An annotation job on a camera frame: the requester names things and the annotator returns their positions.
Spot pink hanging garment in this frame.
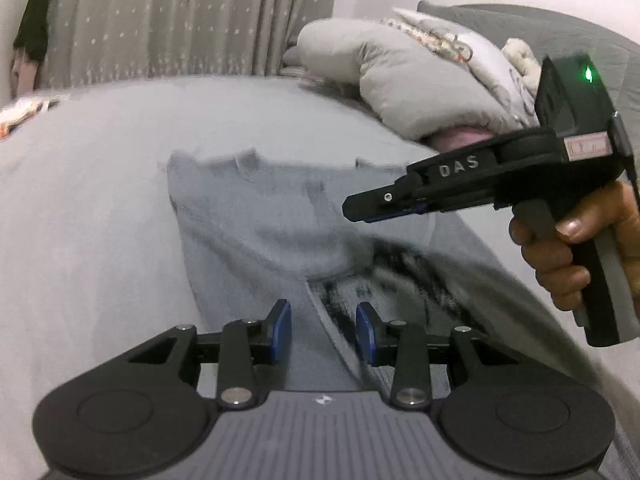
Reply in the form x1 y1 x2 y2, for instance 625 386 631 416
10 47 41 101

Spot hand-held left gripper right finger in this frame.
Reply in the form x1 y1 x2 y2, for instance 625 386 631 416
355 301 516 408

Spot cream plush toy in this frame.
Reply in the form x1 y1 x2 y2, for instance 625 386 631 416
500 37 543 93

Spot open book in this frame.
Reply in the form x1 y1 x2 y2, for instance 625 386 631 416
0 96 68 143

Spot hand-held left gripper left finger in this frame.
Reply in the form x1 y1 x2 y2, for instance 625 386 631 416
127 299 293 408

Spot light grey duvet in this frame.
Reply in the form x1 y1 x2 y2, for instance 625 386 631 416
297 17 521 143

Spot striped grey cloth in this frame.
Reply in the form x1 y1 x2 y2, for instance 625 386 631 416
280 46 313 78

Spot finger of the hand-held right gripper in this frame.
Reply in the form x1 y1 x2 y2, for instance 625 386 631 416
342 142 506 223

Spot person's right hand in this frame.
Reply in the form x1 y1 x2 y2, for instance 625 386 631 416
509 180 640 321

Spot dark hanging garment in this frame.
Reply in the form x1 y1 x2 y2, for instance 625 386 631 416
12 0 53 63

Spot pink pillow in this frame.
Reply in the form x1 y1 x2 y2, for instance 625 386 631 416
430 125 493 153

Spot grey knit sweater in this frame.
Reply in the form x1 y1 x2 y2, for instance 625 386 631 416
167 147 638 480

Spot printed pillow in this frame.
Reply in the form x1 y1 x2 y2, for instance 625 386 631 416
382 7 543 128

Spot grey quilted headboard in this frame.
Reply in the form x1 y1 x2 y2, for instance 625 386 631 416
417 0 640 121

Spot grey star curtain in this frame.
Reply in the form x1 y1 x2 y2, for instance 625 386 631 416
37 0 346 91

